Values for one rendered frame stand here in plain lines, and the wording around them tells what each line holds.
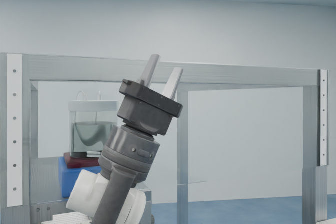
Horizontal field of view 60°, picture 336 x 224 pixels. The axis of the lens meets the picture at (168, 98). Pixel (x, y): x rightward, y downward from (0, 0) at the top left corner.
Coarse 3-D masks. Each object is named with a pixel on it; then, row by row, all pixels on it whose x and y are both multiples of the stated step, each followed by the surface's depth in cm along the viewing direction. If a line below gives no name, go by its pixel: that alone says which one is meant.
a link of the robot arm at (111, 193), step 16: (112, 160) 46; (80, 176) 47; (96, 176) 48; (112, 176) 44; (128, 176) 43; (144, 176) 48; (80, 192) 46; (96, 192) 46; (112, 192) 43; (128, 192) 47; (80, 208) 46; (96, 208) 46; (112, 208) 43; (128, 208) 47
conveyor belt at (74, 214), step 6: (54, 216) 173; (60, 216) 173; (66, 216) 173; (72, 216) 173; (78, 216) 173; (84, 216) 173; (42, 222) 165; (48, 222) 165; (54, 222) 165; (60, 222) 165; (66, 222) 165; (72, 222) 165; (78, 222) 165
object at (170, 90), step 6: (174, 72) 53; (180, 72) 52; (174, 78) 53; (180, 78) 52; (168, 84) 53; (174, 84) 52; (168, 90) 53; (174, 90) 52; (168, 96) 52; (174, 96) 53
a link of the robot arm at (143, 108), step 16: (128, 80) 47; (128, 96) 49; (144, 96) 47; (160, 96) 49; (128, 112) 47; (144, 112) 48; (160, 112) 50; (176, 112) 51; (112, 128) 49; (128, 128) 48; (144, 128) 48; (160, 128) 50; (112, 144) 47; (128, 144) 46; (144, 144) 47; (128, 160) 46; (144, 160) 47
